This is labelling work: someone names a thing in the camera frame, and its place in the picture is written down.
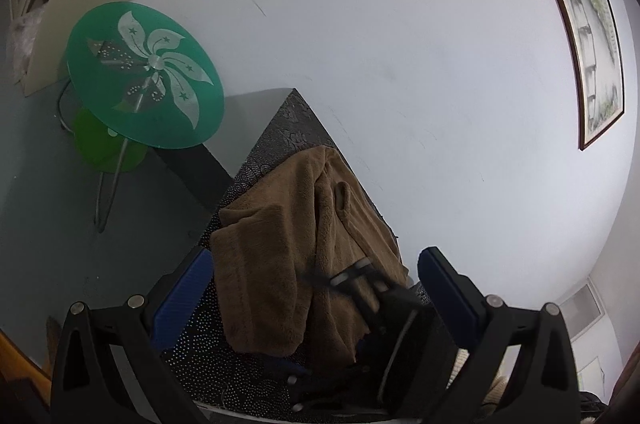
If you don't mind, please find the brown fleece garment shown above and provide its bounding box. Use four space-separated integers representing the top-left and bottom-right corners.
210 147 409 362

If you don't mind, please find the black patterned table cloth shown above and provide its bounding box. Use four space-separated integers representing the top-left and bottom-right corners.
159 87 467 420

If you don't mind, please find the green round glass table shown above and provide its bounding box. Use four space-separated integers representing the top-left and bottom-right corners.
63 2 224 230

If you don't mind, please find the framed landscape painting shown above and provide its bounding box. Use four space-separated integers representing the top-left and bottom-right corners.
556 0 625 150

